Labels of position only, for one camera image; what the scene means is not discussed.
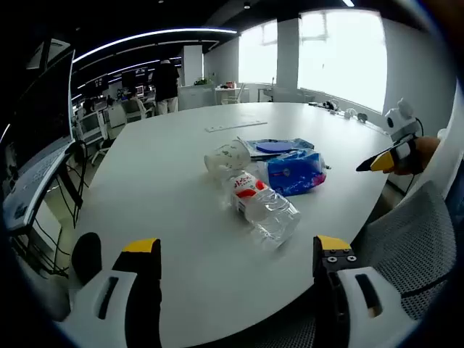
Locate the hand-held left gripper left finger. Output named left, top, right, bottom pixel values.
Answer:
left=68, top=238, right=163, bottom=348

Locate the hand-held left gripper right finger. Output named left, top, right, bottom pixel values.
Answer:
left=312, top=234, right=405, bottom=348

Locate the blue tissue pack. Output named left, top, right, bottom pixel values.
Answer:
left=266, top=150, right=327, bottom=196

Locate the clear plastic water bottle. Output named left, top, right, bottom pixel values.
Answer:
left=223, top=172, right=302, bottom=251

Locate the white wipes pack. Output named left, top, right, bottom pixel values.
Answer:
left=237, top=136, right=315, bottom=160

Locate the white paper cup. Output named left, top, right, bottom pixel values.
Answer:
left=204, top=140, right=252, bottom=181

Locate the person's right hand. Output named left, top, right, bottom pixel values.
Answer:
left=393, top=136, right=440, bottom=177

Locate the black rounded object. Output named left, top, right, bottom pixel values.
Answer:
left=71, top=231, right=103, bottom=286

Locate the grey mesh office chair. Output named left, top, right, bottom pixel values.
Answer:
left=357, top=180, right=460, bottom=322

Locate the large window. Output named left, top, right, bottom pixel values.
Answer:
left=297, top=10, right=385, bottom=114

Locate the white table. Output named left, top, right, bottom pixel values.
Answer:
left=59, top=101, right=394, bottom=348

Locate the black tripod stand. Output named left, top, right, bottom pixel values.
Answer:
left=54, top=141, right=91, bottom=229

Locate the white slanted console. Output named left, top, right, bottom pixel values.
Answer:
left=2, top=139, right=79, bottom=233

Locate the white power strip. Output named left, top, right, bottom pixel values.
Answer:
left=204, top=120, right=268, bottom=133

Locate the narrow window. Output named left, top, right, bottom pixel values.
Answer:
left=238, top=20, right=279, bottom=86

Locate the white cabinet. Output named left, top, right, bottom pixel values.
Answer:
left=177, top=83, right=215, bottom=110

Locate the large dark screen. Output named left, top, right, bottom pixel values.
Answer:
left=14, top=49, right=76, bottom=171

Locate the hanging dark screen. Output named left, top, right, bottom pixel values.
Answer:
left=122, top=67, right=149, bottom=88

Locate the ceiling light strip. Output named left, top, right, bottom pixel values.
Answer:
left=71, top=28, right=241, bottom=65

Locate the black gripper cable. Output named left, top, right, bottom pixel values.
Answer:
left=404, top=117, right=427, bottom=195

